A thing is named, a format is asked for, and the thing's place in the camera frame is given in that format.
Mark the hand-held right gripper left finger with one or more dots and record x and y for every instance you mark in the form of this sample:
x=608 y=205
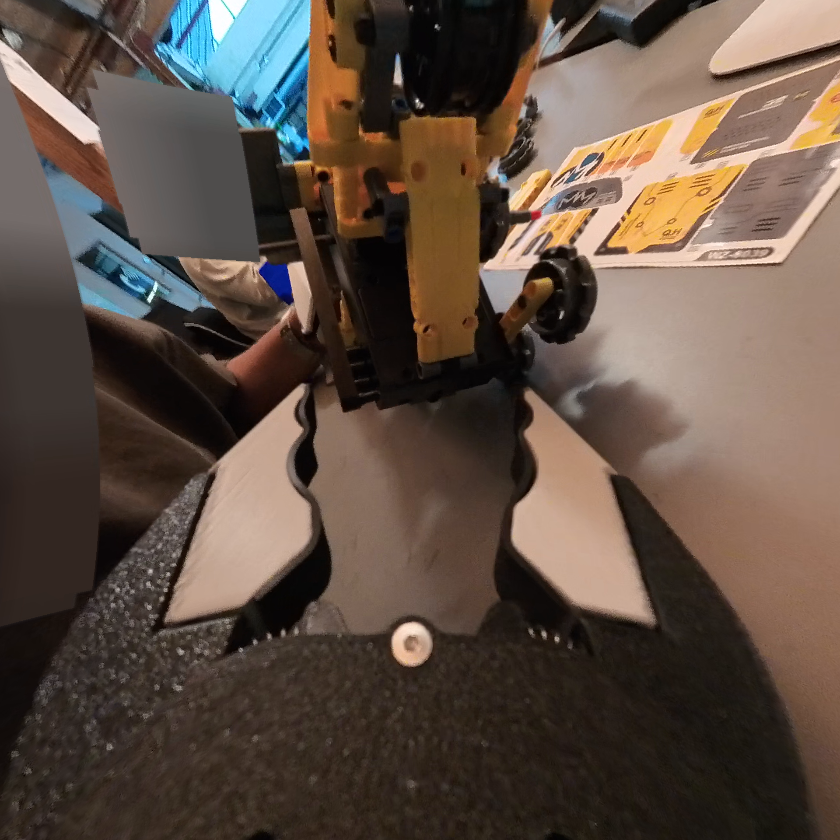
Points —
x=249 y=525

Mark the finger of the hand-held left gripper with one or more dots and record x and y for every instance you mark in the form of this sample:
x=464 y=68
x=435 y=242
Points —
x=303 y=295

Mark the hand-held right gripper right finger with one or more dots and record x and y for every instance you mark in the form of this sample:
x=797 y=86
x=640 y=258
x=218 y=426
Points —
x=577 y=531

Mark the yellow grey building-block toy vehicle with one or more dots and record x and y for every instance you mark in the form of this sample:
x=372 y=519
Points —
x=439 y=229

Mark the person's left forearm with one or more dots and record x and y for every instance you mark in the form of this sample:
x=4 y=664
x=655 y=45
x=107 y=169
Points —
x=157 y=407

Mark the blue plastic bin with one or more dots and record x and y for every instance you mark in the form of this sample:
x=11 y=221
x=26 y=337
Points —
x=275 y=282

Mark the black chair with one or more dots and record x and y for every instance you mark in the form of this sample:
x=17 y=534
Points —
x=210 y=334

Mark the short yellow toy beam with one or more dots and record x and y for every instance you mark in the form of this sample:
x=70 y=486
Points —
x=525 y=308

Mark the large black toy gear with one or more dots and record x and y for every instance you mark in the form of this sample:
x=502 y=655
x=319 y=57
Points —
x=581 y=289

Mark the long yellow toy beam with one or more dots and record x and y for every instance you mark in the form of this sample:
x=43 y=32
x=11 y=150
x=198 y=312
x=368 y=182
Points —
x=531 y=190

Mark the white printed paper sheet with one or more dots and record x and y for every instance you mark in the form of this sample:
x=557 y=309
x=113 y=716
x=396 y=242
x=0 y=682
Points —
x=65 y=108

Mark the yellow grey sticker sheet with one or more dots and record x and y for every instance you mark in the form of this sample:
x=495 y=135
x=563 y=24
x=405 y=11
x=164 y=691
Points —
x=689 y=164

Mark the black power adapter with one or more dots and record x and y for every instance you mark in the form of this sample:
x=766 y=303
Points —
x=656 y=19

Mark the white monitor stand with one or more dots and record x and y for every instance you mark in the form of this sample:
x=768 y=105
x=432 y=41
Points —
x=781 y=39

